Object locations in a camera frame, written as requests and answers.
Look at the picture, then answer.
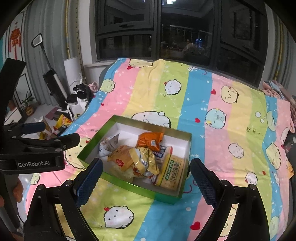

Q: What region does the pastel printed blanket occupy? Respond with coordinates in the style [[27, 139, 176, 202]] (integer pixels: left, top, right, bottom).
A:
[[17, 58, 296, 241]]

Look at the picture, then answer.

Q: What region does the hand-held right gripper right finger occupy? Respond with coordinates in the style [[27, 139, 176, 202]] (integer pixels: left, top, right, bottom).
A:
[[190, 158, 270, 241]]

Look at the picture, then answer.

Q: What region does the white panel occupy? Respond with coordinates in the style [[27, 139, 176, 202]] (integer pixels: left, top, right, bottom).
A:
[[63, 56, 82, 87]]

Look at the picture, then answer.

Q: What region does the yellow crinkled snack packet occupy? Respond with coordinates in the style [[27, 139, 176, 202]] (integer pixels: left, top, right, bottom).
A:
[[128, 147, 160, 178]]

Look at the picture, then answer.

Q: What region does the small orange box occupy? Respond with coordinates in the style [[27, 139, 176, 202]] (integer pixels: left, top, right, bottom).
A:
[[287, 161, 296, 179]]

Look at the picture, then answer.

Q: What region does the potted plant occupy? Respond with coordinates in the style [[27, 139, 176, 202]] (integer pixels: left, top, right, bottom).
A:
[[20, 91, 35, 116]]

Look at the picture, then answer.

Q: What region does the yellow bag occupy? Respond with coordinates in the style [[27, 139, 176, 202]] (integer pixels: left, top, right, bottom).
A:
[[54, 115, 73, 130]]

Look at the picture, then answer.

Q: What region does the orange rice cracker packet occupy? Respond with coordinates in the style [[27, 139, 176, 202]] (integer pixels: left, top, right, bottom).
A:
[[107, 145, 139, 176]]

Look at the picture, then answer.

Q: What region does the orange snack packet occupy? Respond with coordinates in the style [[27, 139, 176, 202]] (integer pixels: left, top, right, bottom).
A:
[[135, 132, 164, 152]]

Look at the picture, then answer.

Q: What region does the person's left hand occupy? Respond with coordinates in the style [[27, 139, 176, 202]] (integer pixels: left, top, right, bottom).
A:
[[0, 178, 23, 208]]

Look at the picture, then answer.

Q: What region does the white puffed snack packet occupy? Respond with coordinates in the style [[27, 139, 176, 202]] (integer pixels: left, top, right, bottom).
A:
[[99, 133, 122, 158]]

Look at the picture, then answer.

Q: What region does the upright vacuum cleaner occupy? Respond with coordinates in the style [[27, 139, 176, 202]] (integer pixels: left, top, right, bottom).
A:
[[32, 33, 70, 112]]

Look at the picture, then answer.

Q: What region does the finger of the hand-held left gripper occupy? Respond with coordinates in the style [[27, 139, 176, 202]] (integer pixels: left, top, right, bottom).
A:
[[5, 122, 46, 137], [13, 133, 80, 153]]

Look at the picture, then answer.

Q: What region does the green cardboard box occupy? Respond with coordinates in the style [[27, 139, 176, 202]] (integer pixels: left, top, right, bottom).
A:
[[77, 115, 192, 205]]

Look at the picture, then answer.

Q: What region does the black and white clothes pile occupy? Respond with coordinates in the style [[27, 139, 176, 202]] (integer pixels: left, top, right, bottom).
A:
[[66, 81, 99, 116]]

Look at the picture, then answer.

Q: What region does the red knot wall decoration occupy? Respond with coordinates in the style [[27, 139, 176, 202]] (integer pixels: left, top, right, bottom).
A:
[[9, 22, 22, 59]]

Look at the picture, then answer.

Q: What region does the dark glossy packet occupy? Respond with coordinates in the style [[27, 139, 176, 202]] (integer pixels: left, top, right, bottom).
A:
[[282, 130, 296, 154]]

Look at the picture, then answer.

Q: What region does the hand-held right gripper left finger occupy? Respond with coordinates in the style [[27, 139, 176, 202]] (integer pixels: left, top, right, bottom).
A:
[[24, 158, 104, 241]]

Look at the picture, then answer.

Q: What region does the yellow pipe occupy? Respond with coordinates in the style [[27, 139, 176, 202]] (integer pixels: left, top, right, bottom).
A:
[[275, 22, 284, 80], [65, 0, 71, 58]]

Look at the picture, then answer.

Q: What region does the green striped cracker packet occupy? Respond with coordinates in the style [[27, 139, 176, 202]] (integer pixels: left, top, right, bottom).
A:
[[155, 154, 186, 190]]

